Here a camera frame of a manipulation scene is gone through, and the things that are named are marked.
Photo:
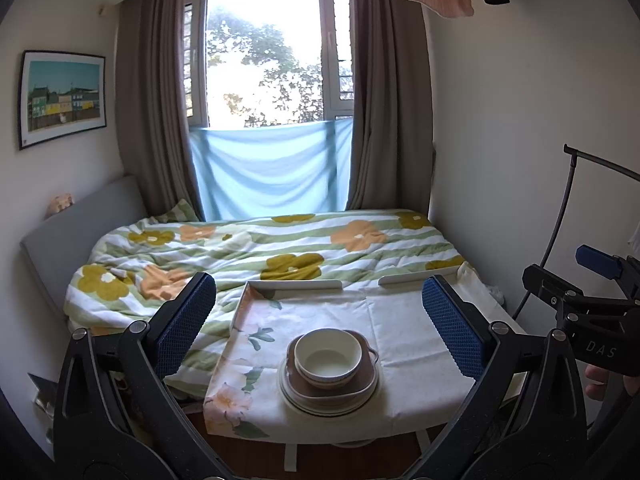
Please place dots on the striped floral blanket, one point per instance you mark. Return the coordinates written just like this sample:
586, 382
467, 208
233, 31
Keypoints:
300, 240

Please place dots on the white bed table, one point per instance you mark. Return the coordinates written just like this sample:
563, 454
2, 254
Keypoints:
300, 285

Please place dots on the cream floral tablecloth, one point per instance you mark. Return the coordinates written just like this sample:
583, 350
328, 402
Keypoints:
400, 320

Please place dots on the pink wavy-edged dish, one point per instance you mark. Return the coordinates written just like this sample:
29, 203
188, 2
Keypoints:
369, 367

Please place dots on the grey headboard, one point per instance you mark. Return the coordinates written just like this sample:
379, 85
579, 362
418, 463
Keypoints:
75, 240

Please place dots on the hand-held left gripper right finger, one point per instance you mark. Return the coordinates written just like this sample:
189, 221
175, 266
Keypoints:
452, 325

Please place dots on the window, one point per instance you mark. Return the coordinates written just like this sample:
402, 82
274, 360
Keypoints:
260, 50

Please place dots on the light blue cloth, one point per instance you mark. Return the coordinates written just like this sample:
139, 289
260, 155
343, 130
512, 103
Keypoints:
265, 170

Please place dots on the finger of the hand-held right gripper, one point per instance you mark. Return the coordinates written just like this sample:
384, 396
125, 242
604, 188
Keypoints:
595, 260
550, 285

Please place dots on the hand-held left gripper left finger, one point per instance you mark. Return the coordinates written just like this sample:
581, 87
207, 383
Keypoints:
182, 325

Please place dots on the person's right hand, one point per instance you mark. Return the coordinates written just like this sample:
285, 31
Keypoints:
600, 380

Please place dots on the large cream bowl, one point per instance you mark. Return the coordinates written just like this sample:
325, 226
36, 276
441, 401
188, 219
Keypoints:
327, 360

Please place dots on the green pillow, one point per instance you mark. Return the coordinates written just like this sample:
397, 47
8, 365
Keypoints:
177, 212

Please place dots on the framed picture of houses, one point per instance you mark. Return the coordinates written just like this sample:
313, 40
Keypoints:
62, 97

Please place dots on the small plush toy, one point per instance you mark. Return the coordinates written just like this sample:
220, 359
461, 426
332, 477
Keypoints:
61, 203

